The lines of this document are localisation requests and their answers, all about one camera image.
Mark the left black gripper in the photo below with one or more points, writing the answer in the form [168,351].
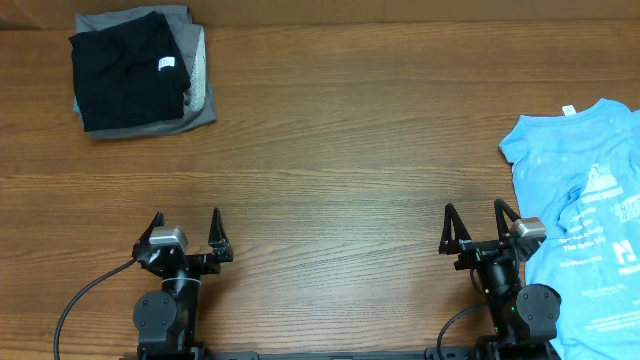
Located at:
[208,262]

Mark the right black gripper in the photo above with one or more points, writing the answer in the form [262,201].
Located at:
[477,250]

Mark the light blue printed t-shirt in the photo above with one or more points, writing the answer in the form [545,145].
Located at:
[579,174]

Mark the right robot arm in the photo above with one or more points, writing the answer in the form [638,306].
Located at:
[524,317]

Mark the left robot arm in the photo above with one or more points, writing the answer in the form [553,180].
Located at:
[167,319]

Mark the folded grey garment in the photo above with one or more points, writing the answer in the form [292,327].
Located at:
[199,104]

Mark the folded black garment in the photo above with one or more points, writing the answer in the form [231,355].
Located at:
[129,74]

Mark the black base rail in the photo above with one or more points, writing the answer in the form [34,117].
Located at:
[430,353]

